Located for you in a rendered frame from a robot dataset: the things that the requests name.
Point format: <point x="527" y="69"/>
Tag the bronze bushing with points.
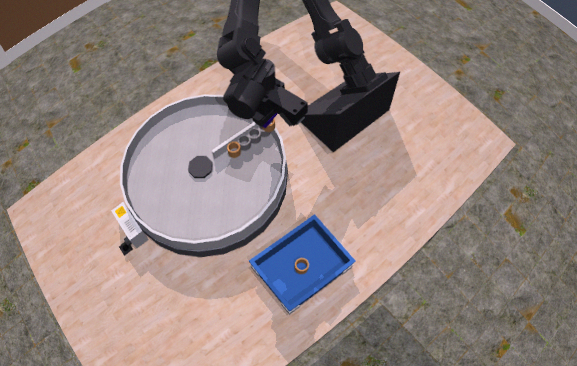
<point x="301" y="260"/>
<point x="234" y="154"/>
<point x="270" y="127"/>

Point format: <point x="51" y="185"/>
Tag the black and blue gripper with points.
<point x="262" y="120"/>

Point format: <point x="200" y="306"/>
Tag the grey round turning table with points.
<point x="183" y="183"/>

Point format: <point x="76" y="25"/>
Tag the steel bushing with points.
<point x="263" y="134"/>
<point x="254" y="131"/>
<point x="242" y="138"/>

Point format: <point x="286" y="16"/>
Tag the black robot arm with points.
<point x="245" y="94"/>

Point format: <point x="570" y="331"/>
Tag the blue open crate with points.
<point x="310" y="240"/>

